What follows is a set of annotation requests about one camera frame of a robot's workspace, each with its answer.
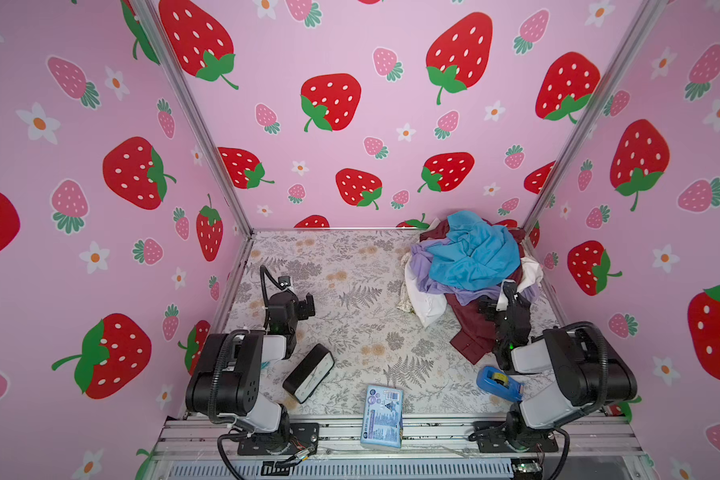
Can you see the white cloth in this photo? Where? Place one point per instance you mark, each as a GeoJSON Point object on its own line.
{"type": "Point", "coordinates": [427, 307]}

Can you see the black rectangular clock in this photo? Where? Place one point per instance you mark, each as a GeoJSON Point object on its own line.
{"type": "Point", "coordinates": [302, 382]}

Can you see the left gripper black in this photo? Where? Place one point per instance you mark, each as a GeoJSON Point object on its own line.
{"type": "Point", "coordinates": [304, 312]}

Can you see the teal blue cloth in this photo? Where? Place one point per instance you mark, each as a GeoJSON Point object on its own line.
{"type": "Point", "coordinates": [476, 255]}

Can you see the lavender purple cloth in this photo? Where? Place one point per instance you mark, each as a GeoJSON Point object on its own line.
{"type": "Point", "coordinates": [421, 262]}

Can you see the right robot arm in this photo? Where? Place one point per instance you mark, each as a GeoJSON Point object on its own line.
{"type": "Point", "coordinates": [563, 375]}

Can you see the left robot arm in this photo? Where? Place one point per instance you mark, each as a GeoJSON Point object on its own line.
{"type": "Point", "coordinates": [225, 384]}

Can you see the cream printed cloth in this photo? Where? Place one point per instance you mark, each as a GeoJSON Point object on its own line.
{"type": "Point", "coordinates": [405, 303]}

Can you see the light blue wipes packet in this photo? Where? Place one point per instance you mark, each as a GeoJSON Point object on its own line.
{"type": "Point", "coordinates": [382, 425]}

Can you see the blue tape dispenser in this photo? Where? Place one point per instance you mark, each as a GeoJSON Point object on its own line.
{"type": "Point", "coordinates": [496, 382]}

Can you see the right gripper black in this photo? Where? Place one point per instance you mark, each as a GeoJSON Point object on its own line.
{"type": "Point", "coordinates": [492, 311]}

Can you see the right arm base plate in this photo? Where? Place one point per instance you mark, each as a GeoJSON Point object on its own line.
{"type": "Point", "coordinates": [500, 437]}

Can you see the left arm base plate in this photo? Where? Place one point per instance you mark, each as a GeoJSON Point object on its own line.
{"type": "Point", "coordinates": [285, 441]}

